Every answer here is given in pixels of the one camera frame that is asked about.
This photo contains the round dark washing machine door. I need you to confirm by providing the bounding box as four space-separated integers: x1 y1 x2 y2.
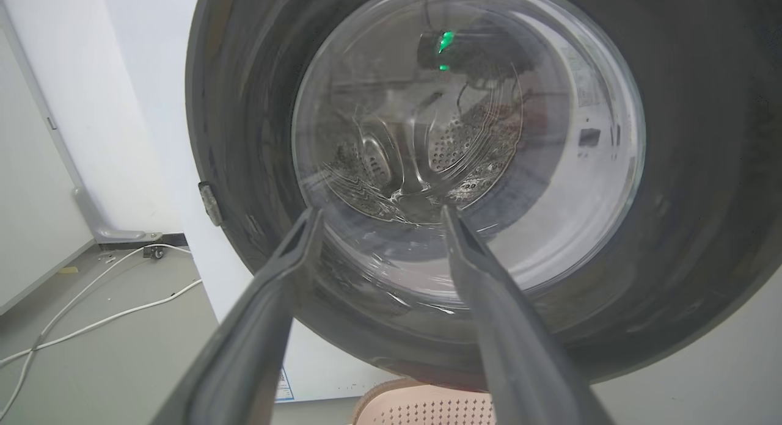
185 0 782 392

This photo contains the pink perforated laundry basket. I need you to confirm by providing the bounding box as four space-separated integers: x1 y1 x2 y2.
351 378 497 425

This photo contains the white cabinet panel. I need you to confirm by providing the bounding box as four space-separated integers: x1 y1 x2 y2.
0 28 97 316

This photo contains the white washing machine body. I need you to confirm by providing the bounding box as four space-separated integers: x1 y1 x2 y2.
101 0 782 425

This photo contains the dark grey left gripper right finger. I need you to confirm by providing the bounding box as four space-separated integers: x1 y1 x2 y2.
441 205 615 425

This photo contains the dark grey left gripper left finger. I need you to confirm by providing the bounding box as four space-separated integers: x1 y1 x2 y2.
150 206 325 425

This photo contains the white cable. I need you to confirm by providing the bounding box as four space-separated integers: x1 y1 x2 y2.
0 279 203 368
0 244 194 420

